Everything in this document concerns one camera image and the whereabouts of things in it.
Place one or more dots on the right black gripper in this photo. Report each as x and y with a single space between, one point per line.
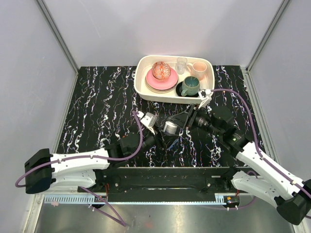
187 118

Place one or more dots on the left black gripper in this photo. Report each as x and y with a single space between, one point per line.
167 140

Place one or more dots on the white pill bottle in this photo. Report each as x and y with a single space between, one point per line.
170 128

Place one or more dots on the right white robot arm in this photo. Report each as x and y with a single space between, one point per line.
289 194

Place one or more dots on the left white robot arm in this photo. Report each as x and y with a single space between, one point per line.
46 171

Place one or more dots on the black saucer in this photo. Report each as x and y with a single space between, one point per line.
178 90

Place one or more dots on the cream plate under pink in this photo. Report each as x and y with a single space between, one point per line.
158 91

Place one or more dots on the green ceramic mug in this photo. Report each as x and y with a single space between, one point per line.
190 86

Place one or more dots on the orange patterned bowl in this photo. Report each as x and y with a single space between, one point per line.
161 70

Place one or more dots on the pink ceramic mug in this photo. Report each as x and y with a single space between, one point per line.
197 69

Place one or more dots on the clear drinking glass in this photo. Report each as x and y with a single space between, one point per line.
181 65

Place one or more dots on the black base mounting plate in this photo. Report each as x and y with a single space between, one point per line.
164 184

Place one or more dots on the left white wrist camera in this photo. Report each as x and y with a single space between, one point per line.
147 119

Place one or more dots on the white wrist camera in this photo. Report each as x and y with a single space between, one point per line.
205 97
147 119

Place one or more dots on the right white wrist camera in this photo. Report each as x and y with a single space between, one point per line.
205 97

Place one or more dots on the white slotted cable duct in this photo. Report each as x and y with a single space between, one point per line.
88 199

